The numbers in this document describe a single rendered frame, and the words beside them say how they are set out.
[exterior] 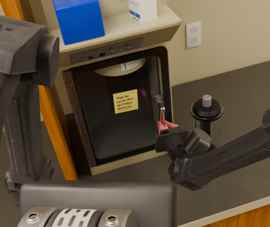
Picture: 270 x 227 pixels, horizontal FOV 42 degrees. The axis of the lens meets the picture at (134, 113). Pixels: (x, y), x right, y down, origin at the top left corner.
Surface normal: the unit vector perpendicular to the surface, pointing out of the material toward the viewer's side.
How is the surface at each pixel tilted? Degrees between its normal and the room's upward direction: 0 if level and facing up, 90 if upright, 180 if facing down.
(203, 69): 90
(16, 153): 101
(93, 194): 44
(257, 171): 0
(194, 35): 90
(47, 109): 90
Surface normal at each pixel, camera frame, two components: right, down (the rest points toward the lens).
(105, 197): -0.17, -0.11
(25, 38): 0.22, -0.83
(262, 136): -0.92, -0.35
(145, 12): 0.53, 0.48
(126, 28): -0.11, -0.77
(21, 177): -0.15, 0.77
